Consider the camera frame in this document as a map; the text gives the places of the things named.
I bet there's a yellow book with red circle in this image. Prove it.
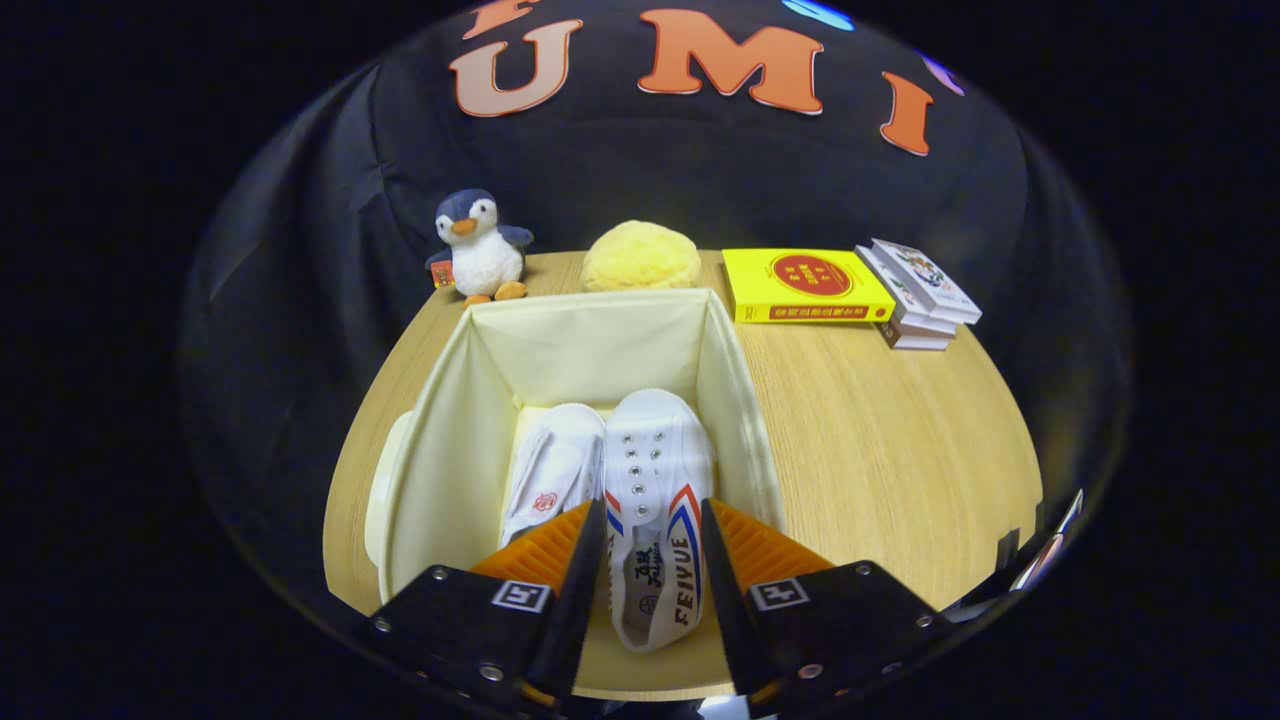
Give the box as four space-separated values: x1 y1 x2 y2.
722 248 897 325

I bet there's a white striped canvas shoe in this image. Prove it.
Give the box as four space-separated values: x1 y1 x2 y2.
498 402 607 549
603 389 717 653

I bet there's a yellow round plush ball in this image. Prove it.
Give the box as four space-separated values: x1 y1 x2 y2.
581 220 703 293

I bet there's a penguin plush toy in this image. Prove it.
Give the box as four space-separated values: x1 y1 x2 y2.
426 189 535 306

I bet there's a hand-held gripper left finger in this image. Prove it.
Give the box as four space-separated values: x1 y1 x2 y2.
365 498 608 716

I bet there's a brown cover book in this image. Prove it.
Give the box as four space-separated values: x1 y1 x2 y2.
878 320 953 352

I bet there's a white bird cover book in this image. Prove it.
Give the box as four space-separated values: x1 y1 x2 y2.
870 238 983 326

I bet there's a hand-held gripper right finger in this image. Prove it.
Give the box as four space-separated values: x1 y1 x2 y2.
700 498 956 716

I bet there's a cream fabric storage box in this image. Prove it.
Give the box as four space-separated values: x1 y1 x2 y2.
363 288 791 701

